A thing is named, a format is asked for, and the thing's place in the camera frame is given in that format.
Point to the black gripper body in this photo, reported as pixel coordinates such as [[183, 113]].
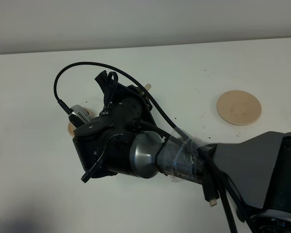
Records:
[[103, 144]]

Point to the beige clay teapot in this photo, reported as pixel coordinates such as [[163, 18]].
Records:
[[147, 88]]

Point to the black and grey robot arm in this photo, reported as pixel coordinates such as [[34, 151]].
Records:
[[254, 175]]

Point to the beige round teapot coaster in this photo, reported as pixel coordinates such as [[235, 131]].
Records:
[[239, 107]]

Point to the beige teacup rear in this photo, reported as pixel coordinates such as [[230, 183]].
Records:
[[89, 116]]

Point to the beige saucer rear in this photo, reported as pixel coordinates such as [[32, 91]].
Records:
[[71, 128]]

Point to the loose black usb plug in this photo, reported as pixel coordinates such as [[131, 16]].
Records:
[[210, 189]]

